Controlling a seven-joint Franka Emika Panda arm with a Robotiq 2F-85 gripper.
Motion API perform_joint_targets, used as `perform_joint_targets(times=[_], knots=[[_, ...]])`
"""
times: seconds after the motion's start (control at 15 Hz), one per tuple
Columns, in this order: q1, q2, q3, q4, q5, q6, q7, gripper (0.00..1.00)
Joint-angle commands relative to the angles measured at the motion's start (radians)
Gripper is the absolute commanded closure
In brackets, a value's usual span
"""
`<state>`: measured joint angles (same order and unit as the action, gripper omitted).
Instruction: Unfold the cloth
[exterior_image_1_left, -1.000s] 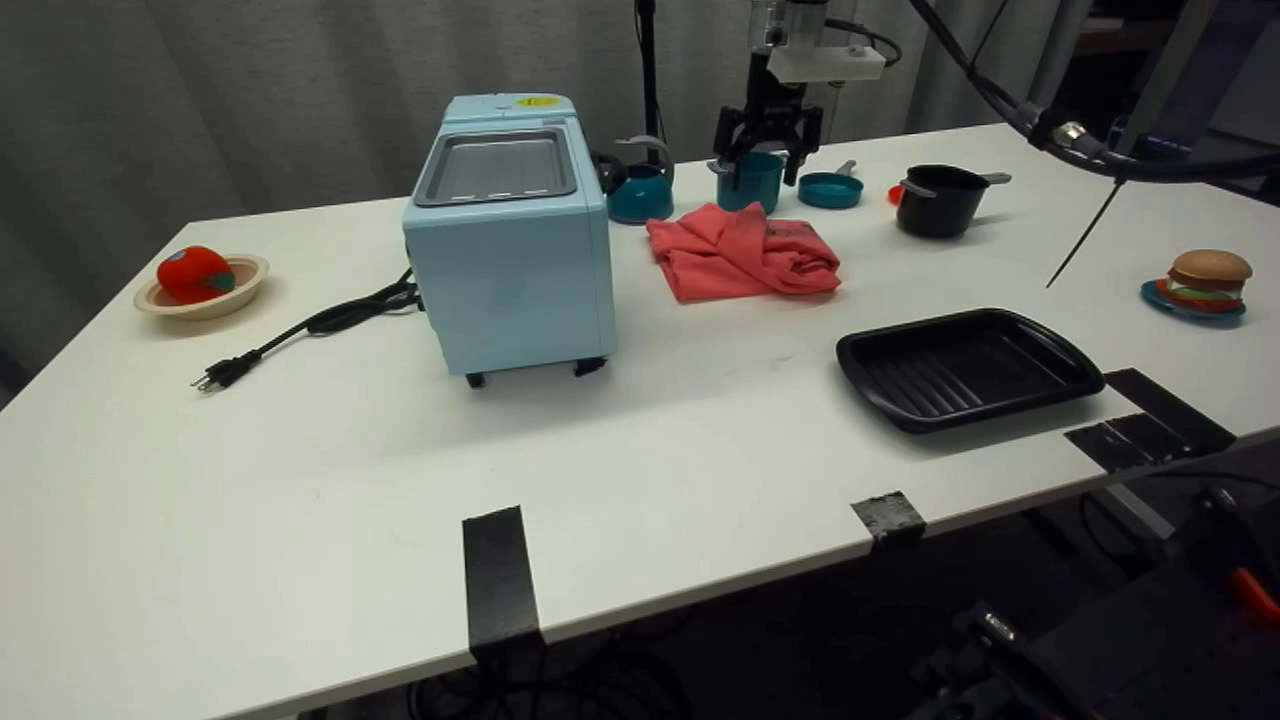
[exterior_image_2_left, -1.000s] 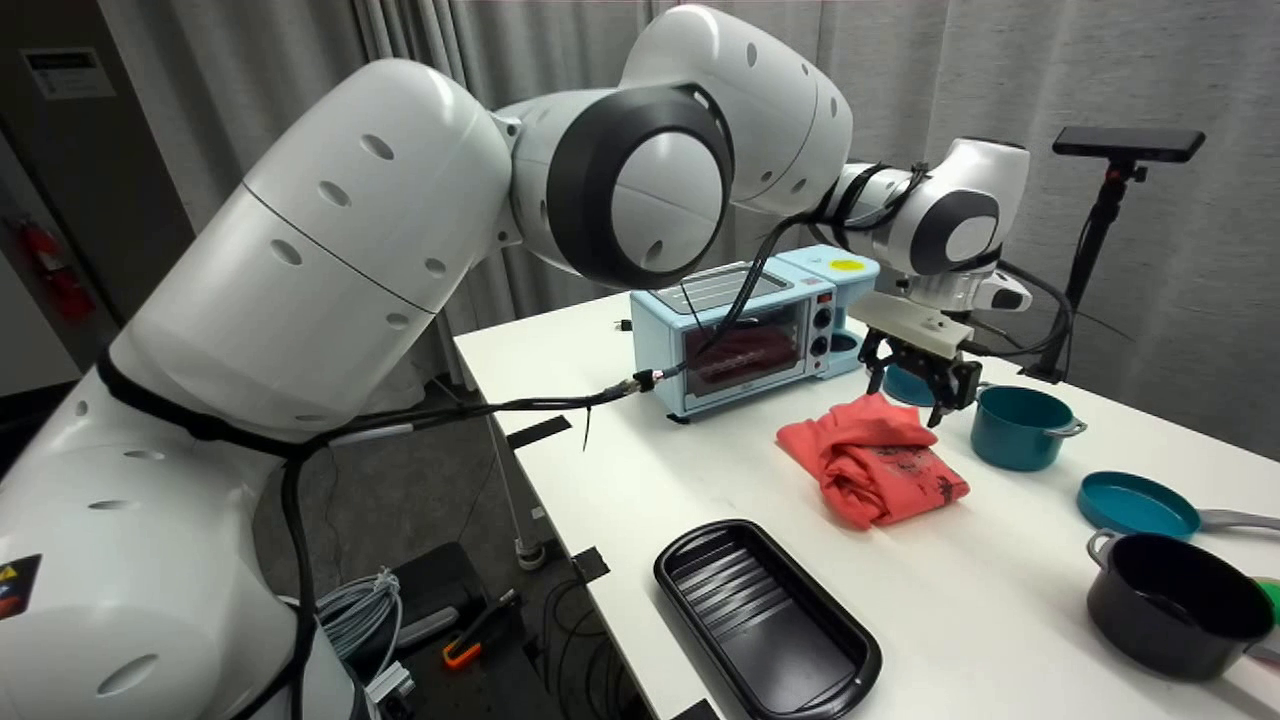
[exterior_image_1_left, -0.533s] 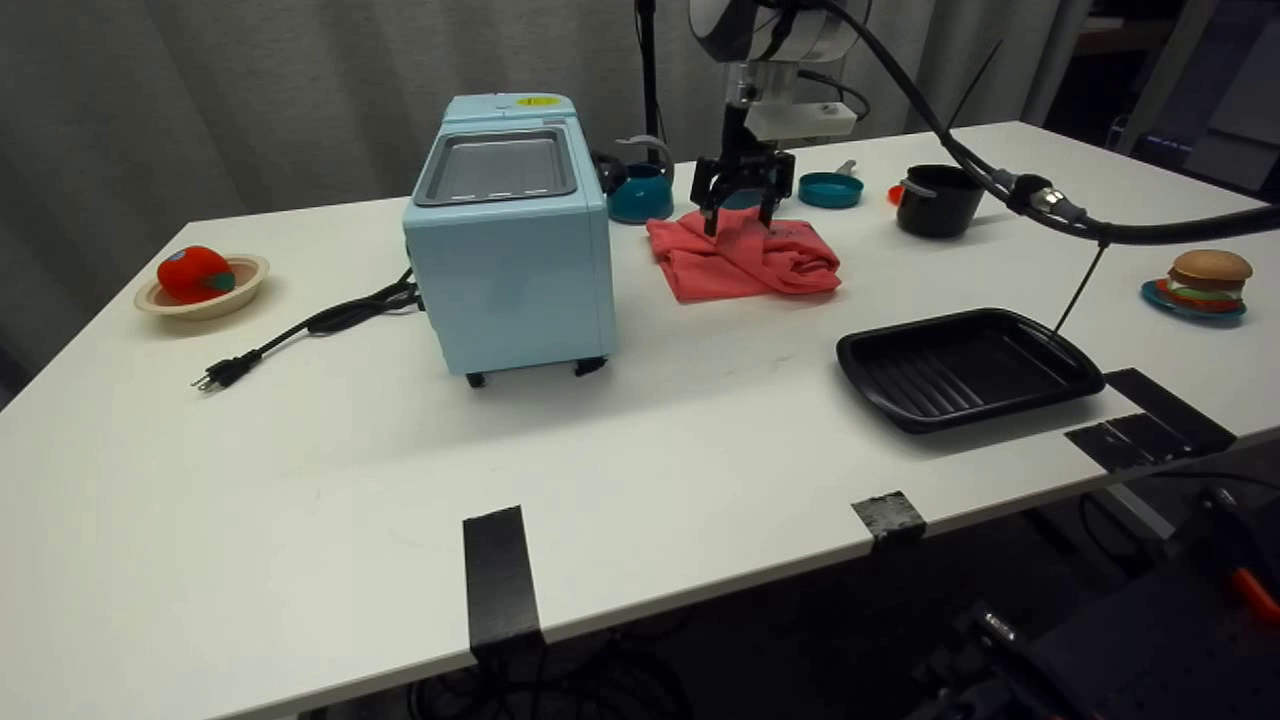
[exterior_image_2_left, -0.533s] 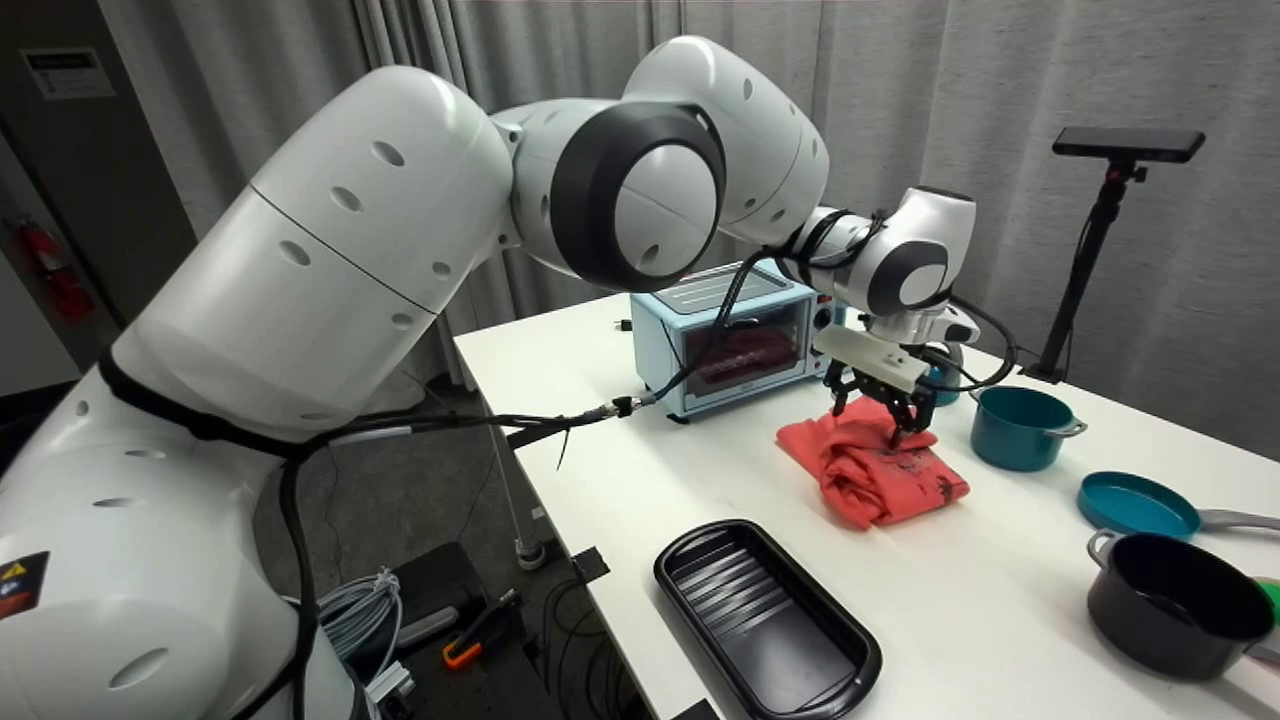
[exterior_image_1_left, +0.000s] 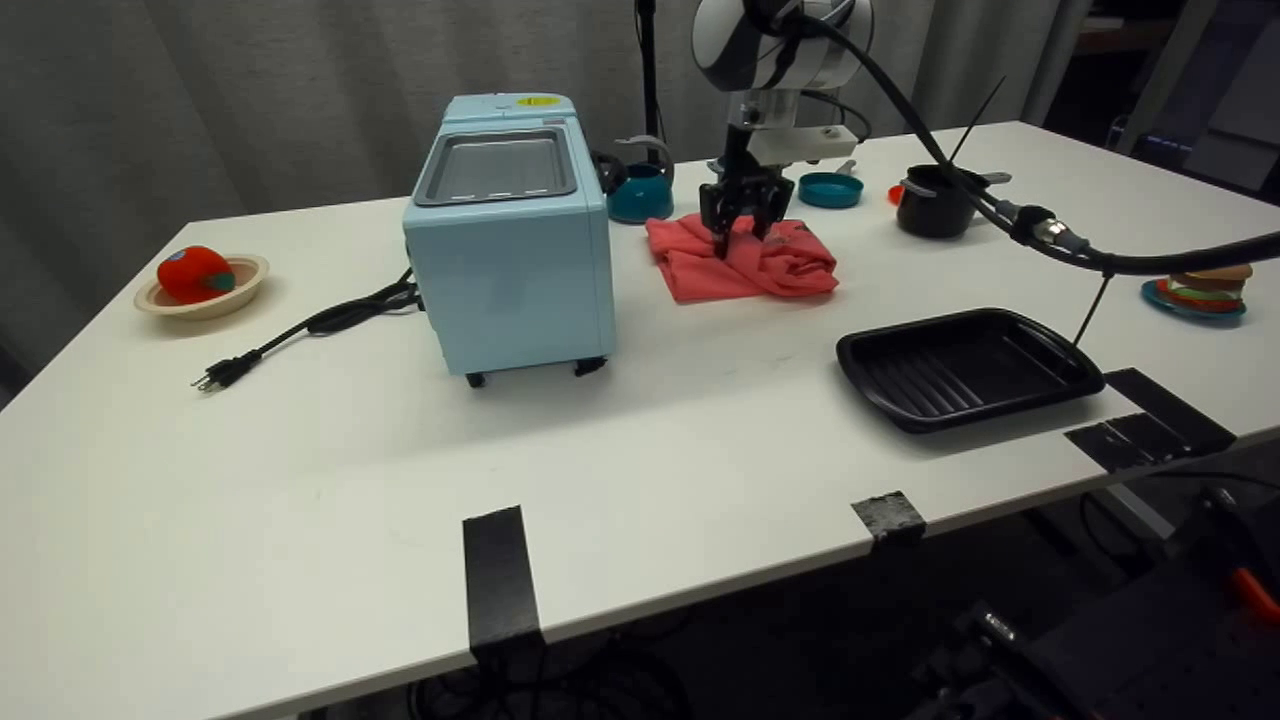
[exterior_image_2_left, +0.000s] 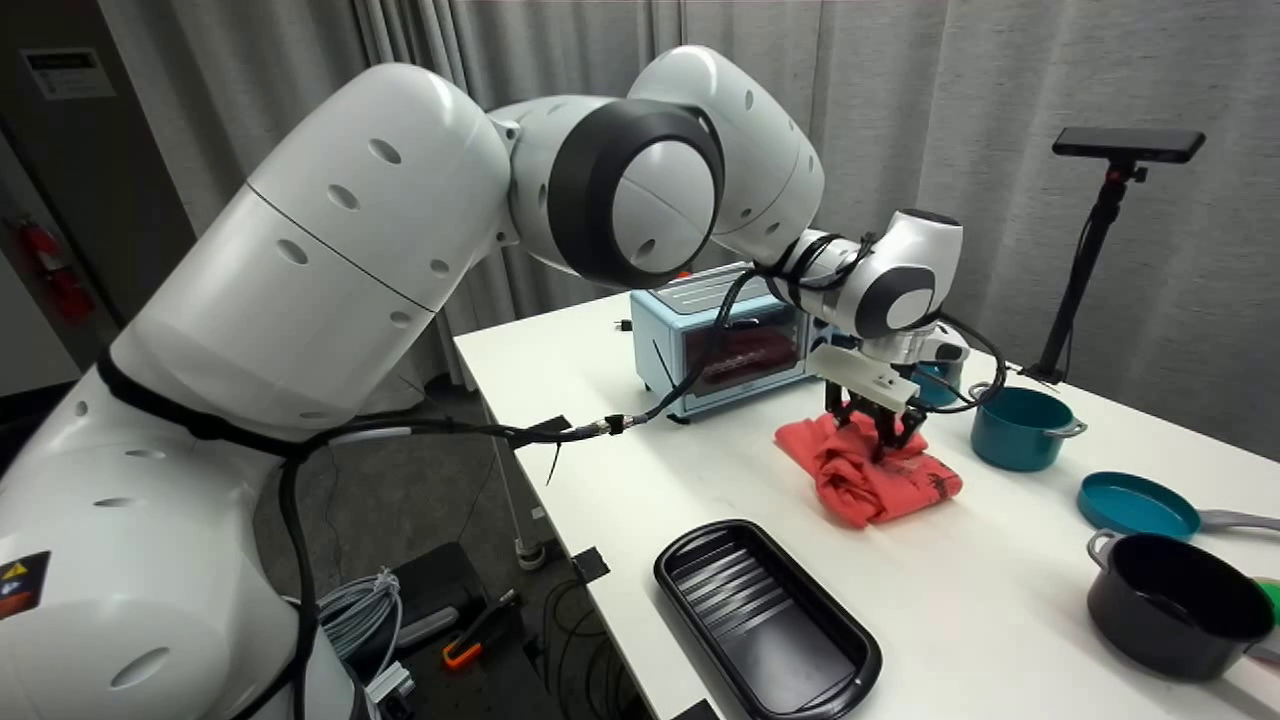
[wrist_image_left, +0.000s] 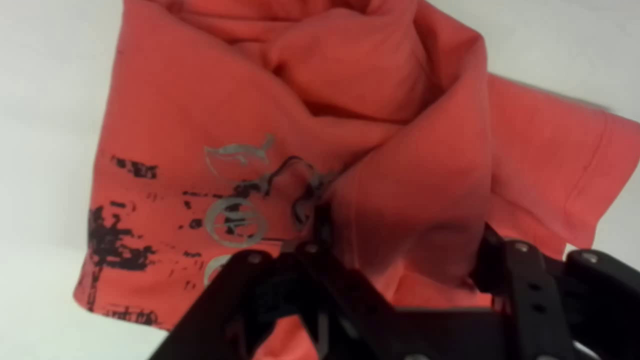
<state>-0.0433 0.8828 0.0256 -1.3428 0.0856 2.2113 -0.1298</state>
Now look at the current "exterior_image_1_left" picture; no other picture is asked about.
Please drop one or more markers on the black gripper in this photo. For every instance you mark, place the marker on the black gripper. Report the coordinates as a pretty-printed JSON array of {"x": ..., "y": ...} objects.
[{"x": 751, "y": 162}]

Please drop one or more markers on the red cloth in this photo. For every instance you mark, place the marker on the red cloth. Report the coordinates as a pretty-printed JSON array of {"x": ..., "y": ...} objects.
[{"x": 747, "y": 273}]

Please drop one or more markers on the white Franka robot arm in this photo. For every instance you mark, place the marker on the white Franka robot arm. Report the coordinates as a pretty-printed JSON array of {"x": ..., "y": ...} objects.
[{"x": 773, "y": 44}]

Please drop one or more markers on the teal toy kettle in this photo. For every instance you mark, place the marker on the teal toy kettle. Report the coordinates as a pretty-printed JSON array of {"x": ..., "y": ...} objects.
[{"x": 643, "y": 192}]

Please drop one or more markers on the small orange toy piece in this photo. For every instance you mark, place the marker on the small orange toy piece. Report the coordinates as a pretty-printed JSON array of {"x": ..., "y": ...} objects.
[{"x": 899, "y": 192}]

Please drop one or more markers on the black tripod stand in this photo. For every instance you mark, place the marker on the black tripod stand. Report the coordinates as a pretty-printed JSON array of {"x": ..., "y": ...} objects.
[{"x": 650, "y": 64}]

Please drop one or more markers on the black cooking pot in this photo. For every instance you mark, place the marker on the black cooking pot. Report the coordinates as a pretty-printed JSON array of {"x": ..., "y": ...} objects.
[{"x": 940, "y": 200}]

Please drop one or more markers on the light blue toaster oven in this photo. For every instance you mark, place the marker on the light blue toaster oven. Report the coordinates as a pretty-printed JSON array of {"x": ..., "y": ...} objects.
[{"x": 515, "y": 283}]

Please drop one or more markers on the black ridged tray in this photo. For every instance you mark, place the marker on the black ridged tray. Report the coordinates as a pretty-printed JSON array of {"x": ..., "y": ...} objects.
[{"x": 965, "y": 366}]

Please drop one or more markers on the black tape patch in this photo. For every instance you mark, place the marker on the black tape patch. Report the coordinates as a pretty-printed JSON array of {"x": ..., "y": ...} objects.
[
  {"x": 890, "y": 518},
  {"x": 1155, "y": 434},
  {"x": 1096, "y": 449}
]

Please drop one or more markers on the long black tape strip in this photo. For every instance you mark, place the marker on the long black tape strip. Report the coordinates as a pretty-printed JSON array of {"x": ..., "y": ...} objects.
[
  {"x": 1174, "y": 411},
  {"x": 501, "y": 579}
]

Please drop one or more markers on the toy burger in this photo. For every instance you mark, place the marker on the toy burger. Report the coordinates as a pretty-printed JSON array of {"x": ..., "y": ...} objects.
[{"x": 1207, "y": 285}]

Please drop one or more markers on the grey curtain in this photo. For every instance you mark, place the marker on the grey curtain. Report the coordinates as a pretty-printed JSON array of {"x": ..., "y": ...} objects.
[{"x": 265, "y": 92}]

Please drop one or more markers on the beige shallow bowl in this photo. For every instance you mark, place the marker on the beige shallow bowl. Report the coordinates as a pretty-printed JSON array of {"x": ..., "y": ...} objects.
[{"x": 240, "y": 296}]

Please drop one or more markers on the red toy tomato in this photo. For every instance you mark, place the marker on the red toy tomato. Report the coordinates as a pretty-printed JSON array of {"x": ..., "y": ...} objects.
[{"x": 196, "y": 273}]

